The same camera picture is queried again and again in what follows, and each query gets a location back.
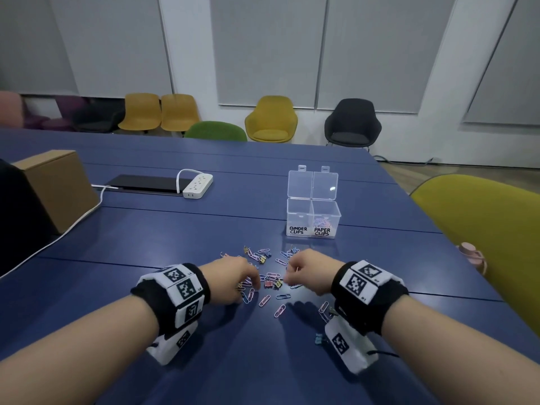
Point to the person's left hand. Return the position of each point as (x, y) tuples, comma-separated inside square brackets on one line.
[(225, 282)]

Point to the person's right hand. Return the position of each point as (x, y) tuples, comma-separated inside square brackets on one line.
[(312, 272)]

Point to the person's left fingers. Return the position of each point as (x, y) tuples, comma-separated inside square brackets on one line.
[(249, 279)]

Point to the person's right fingers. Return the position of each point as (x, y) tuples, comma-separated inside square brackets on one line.
[(292, 269)]

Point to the person's left forearm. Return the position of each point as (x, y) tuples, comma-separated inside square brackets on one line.
[(84, 350)]

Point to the person's right forearm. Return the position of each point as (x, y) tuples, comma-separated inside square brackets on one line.
[(455, 350)]

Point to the scattered pile of colourful clips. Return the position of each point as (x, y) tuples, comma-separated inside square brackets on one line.
[(270, 276)]

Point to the small heap of paper clips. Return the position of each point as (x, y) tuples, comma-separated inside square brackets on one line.
[(327, 222)]

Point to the black wristband with marker tiles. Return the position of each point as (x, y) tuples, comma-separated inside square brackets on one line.
[(358, 286), (185, 291)]

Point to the clear plastic organizer box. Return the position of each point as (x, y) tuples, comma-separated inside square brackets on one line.
[(313, 206)]

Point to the white power strip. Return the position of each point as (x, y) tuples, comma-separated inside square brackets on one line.
[(197, 186)]

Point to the black flat panel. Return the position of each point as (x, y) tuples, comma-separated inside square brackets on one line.
[(143, 183)]

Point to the yellow armchair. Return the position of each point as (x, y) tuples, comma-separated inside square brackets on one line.
[(272, 120)]

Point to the green chair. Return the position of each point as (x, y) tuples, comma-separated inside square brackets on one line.
[(215, 131)]

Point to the black armchair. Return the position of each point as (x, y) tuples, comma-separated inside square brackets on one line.
[(353, 122)]

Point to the pink water bottle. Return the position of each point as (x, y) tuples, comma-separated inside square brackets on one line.
[(472, 253)]

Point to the yellow shell chair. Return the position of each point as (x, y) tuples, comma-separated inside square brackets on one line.
[(140, 111), (179, 111)]

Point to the olive yellow chair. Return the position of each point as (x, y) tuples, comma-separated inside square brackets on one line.
[(498, 223)]

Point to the brown cardboard box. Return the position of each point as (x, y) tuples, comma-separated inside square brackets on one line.
[(59, 187)]

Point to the black shell chair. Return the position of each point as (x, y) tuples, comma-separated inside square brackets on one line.
[(99, 115)]

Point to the grey roller blind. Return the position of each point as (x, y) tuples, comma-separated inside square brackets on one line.
[(379, 50), (265, 46), (510, 67), (29, 42), (114, 42)]

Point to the purple chair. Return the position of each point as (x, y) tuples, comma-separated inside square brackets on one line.
[(55, 111)]

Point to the pink chair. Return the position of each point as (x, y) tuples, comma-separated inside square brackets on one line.
[(10, 107)]

